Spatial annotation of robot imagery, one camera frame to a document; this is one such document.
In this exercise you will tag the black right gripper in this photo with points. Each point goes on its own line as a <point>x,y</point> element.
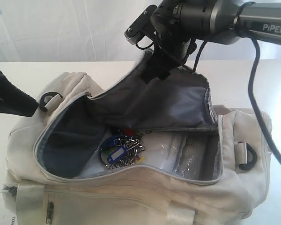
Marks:
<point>169,52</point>

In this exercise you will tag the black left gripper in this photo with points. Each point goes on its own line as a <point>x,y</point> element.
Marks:
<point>14,101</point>

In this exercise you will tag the colourful key tag bunch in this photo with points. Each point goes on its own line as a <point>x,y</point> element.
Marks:
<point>122,148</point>

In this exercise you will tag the beige fabric duffel bag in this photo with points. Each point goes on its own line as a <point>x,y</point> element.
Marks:
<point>55,177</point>

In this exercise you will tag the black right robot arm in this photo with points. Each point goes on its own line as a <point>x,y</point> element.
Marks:
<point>178,24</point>

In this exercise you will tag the white backdrop curtain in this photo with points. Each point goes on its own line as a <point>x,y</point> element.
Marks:
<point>68,30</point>

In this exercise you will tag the clear plastic pouch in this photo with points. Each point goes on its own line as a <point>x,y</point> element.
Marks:
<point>189,156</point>

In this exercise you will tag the white paper tag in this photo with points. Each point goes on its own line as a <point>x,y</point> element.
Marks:
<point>11,218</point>

